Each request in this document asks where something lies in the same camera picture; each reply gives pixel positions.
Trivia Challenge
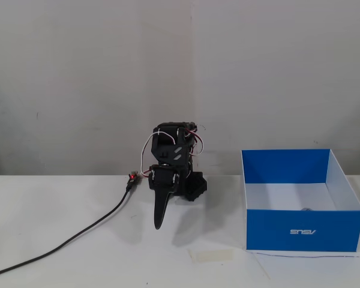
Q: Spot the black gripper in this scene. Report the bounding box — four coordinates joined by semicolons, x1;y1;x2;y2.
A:
149;164;181;231

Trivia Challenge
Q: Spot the blue cardboard box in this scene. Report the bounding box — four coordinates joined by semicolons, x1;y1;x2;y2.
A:
241;148;360;252

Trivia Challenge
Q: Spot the clear tape strip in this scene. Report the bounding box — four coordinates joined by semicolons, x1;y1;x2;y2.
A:
188;248;235;264

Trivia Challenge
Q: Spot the white red servo wire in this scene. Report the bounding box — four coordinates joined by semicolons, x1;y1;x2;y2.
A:
139;131;181;178

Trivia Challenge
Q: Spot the black usb cable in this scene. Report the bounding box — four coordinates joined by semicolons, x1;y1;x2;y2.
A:
0;183;133;278

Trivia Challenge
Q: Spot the thin dark wire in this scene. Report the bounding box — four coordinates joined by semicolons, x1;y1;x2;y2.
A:
250;251;360;259

